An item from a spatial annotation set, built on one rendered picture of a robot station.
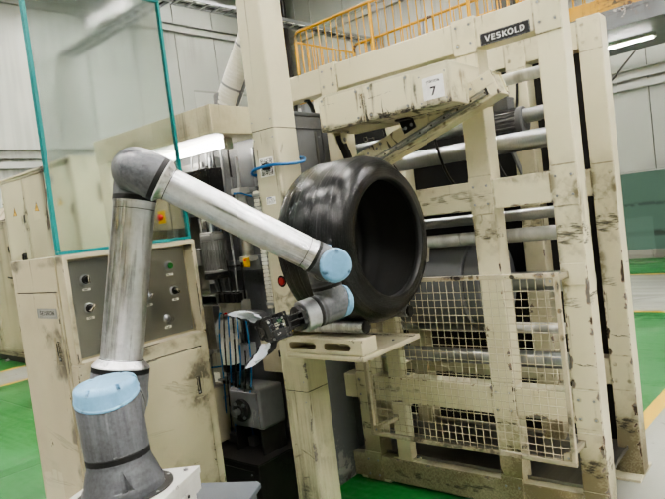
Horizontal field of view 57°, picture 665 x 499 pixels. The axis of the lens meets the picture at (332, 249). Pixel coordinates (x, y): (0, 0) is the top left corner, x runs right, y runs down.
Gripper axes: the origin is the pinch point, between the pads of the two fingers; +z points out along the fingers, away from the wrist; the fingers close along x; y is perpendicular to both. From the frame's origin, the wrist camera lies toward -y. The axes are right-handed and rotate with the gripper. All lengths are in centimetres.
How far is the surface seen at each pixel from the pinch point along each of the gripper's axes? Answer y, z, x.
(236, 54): -81, -78, -120
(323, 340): -35, -45, 12
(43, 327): -83, 33, -26
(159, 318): -81, -6, -16
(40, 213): -438, -35, -157
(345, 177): -7, -58, -38
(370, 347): -21, -54, 19
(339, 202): -6, -52, -30
